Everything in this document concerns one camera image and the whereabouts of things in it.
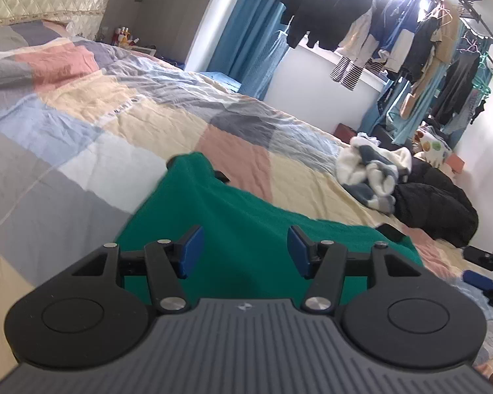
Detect green and white hoodie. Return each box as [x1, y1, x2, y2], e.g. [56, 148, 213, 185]
[114, 152, 424, 309]

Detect hanging clothes on rack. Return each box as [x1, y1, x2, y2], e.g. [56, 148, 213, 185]
[281, 0, 489, 145]

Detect black padded jacket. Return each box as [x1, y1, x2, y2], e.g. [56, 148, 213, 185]
[393, 158, 479, 248]

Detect white and grey fleece garment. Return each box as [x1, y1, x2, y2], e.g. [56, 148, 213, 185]
[336, 135, 412, 214]

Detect pink box on floor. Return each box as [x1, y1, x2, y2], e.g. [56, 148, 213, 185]
[445, 153, 465, 174]

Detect polka dot bag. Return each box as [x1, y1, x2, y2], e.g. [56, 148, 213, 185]
[413, 127, 452, 168]

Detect patchwork plaid bed quilt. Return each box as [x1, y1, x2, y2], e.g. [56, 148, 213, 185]
[0, 21, 493, 380]

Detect bottles on nightstand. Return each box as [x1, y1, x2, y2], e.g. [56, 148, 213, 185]
[111, 27, 140, 48]

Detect blue window curtain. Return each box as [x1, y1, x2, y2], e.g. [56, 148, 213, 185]
[206, 0, 288, 100]

